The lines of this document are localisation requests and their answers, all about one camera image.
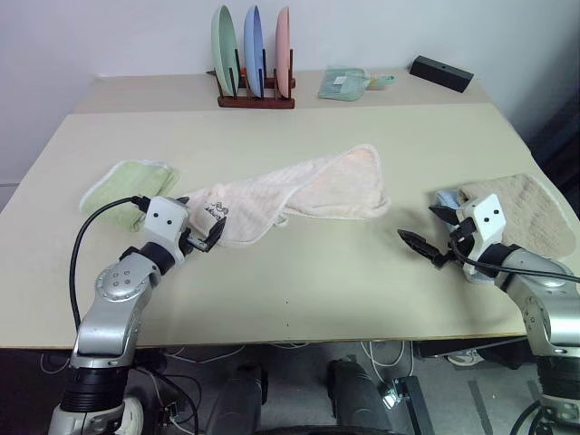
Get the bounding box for black table crossbar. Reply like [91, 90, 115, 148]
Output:
[415, 336, 532, 360]

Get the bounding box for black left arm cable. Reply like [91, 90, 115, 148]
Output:
[69, 194, 153, 328]

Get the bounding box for folded teal cloth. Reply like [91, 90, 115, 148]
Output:
[316, 65, 370, 103]

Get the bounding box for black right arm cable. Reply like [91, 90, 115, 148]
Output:
[448, 226, 580, 285]

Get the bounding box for black metal table foot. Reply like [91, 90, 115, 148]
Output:
[390, 374, 437, 435]

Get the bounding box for dark wooden plate rack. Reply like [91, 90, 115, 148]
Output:
[211, 44, 297, 110]

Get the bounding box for blue plate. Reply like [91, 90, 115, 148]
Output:
[243, 5, 266, 100]

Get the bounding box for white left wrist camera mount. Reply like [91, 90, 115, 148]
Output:
[143, 196, 192, 265]

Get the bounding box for white shoe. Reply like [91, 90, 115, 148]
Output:
[447, 348, 482, 367]

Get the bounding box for white floor cable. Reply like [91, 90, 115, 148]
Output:
[360, 339, 416, 378]
[165, 343, 247, 364]

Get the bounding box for white wheel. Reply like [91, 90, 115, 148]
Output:
[121, 392, 146, 435]

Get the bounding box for black floor cables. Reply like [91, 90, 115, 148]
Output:
[130, 362, 203, 435]

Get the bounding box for beige towel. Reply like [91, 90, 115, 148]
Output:
[455, 173, 576, 260]

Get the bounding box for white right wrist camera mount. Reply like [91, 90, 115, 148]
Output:
[454, 193, 508, 285]

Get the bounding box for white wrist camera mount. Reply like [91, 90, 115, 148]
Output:
[143, 196, 192, 265]
[454, 193, 508, 285]

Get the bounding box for black rectangular box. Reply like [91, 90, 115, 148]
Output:
[409, 54, 476, 94]

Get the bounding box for pale pink towel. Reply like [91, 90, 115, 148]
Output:
[182, 143, 393, 250]

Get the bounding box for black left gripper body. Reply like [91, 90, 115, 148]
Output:
[179, 227, 215, 256]

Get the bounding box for green plate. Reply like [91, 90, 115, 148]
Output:
[210, 4, 240, 99]

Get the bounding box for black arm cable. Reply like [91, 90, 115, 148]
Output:
[448, 226, 580, 285]
[69, 194, 153, 328]

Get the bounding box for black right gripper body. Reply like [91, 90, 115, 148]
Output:
[431, 217, 478, 270]

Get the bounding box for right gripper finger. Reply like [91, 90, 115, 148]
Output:
[397, 228, 440, 261]
[429, 205, 460, 225]

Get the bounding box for pink plate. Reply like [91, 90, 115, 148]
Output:
[275, 5, 293, 100]

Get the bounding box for light blue cloth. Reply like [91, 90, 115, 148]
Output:
[429, 188, 469, 223]

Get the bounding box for folded green towel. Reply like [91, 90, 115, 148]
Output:
[79, 158, 182, 234]

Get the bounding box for dark rounded shape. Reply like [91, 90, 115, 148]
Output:
[326, 356, 394, 435]

